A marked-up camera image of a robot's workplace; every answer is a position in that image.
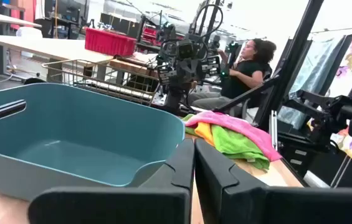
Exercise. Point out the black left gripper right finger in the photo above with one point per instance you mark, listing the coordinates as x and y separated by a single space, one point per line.
256 205

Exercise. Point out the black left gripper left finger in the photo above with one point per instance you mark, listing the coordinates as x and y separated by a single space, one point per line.
116 205

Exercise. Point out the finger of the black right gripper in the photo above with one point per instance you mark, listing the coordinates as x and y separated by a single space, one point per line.
210 66
166 74

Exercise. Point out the green microfiber towel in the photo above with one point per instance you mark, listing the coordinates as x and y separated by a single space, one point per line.
235 144

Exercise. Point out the orange microfiber towel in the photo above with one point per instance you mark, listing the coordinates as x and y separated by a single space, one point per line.
205 132

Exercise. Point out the pink microfiber towel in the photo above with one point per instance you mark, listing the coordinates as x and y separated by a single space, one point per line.
241 127

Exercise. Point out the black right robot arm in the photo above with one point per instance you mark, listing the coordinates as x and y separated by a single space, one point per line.
175 96

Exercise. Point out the person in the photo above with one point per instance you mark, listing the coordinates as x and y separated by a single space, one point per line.
244 77

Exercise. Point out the brown wooden workbench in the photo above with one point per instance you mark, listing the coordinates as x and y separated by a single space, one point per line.
129 66

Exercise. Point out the small red plastic bin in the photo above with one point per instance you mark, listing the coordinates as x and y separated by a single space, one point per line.
149 35

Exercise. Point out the large red plastic bin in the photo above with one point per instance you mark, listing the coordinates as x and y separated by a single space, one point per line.
110 42

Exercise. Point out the teal plastic basket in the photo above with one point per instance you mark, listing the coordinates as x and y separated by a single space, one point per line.
69 124

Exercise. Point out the blue grey hanging cloth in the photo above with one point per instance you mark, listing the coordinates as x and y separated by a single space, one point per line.
312 71

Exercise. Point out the long light wooden table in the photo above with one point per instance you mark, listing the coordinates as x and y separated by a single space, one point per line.
45 46

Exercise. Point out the black round chair back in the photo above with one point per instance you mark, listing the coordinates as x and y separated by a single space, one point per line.
34 81

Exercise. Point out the black aluminium frame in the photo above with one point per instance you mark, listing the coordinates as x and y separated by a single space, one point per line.
291 62

